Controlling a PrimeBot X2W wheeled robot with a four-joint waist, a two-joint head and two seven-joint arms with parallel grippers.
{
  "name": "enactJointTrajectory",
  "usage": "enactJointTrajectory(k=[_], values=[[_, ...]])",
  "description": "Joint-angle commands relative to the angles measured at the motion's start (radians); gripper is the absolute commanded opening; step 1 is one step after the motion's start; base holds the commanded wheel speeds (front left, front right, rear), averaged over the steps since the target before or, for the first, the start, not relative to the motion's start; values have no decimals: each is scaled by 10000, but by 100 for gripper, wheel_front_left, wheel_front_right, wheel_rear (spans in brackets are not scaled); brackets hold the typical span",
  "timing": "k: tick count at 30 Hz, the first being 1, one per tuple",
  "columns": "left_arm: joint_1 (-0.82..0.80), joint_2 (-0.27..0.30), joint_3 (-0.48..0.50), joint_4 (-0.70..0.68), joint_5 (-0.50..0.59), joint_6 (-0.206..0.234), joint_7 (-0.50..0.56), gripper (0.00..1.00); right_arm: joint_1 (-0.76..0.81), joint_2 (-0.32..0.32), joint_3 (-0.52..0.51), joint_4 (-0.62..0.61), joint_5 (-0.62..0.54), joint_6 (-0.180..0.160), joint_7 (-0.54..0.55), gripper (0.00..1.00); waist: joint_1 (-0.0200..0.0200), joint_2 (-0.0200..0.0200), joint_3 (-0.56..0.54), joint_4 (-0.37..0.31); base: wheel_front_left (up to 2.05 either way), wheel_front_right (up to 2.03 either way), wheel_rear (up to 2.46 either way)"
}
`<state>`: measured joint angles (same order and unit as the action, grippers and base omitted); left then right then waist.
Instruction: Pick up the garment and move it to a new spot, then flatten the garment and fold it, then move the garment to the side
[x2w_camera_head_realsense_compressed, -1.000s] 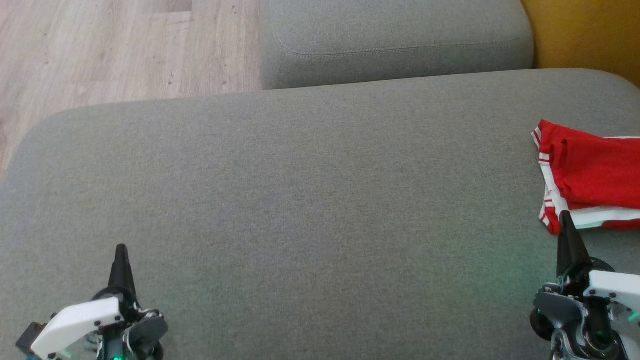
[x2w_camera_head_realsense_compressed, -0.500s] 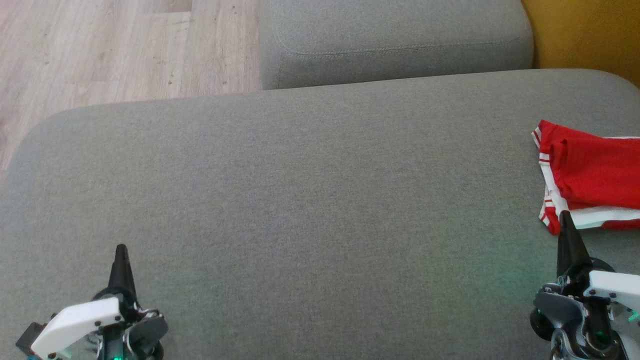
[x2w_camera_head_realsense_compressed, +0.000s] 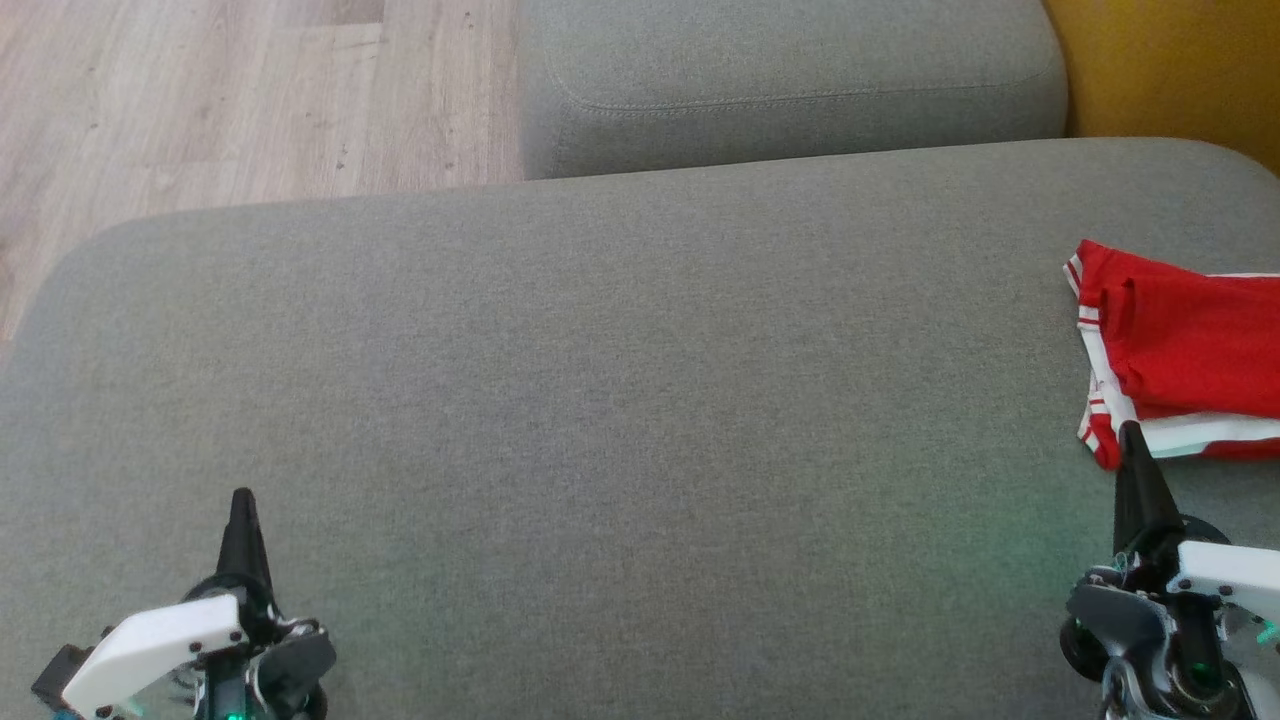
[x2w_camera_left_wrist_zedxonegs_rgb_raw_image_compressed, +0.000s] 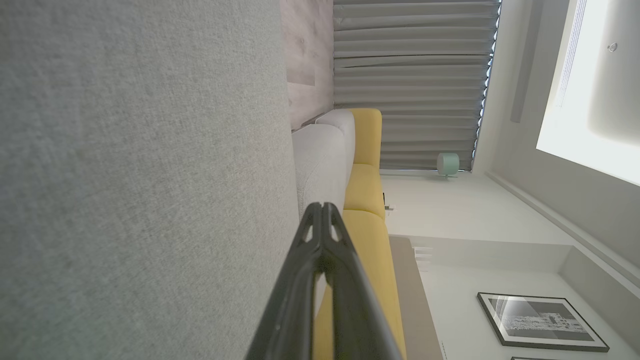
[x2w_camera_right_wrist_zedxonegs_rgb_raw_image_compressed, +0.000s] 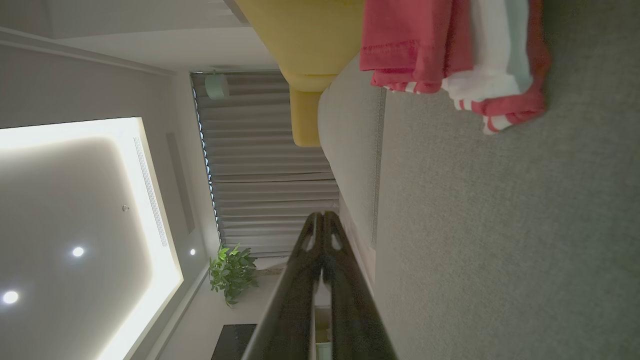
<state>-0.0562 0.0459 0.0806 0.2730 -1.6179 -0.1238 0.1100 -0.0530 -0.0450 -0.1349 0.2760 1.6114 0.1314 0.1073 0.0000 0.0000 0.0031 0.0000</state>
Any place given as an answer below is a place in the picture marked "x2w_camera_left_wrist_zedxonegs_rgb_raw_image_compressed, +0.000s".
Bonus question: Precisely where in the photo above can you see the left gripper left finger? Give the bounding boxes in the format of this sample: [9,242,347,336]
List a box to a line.
[245,202,326,360]

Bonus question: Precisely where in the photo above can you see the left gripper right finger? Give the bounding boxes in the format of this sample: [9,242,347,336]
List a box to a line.
[322,202,404,360]

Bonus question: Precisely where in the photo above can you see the yellow sofa backrest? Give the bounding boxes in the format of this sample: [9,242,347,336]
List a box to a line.
[312,108,407,360]

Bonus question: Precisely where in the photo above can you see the grey sofa seat cushion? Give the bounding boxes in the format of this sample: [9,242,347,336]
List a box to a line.
[314,108,356,168]
[292,123,349,222]

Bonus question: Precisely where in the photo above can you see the mint green lamp shade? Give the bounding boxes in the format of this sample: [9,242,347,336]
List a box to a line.
[436,152,460,180]

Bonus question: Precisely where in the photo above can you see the black framed picture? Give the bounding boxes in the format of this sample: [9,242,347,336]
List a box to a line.
[476,292,610,354]

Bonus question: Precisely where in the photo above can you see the large grey sofa cushion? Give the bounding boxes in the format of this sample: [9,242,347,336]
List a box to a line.
[0,0,301,360]

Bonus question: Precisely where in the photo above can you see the grey pleated curtain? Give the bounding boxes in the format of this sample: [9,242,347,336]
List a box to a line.
[333,0,502,171]

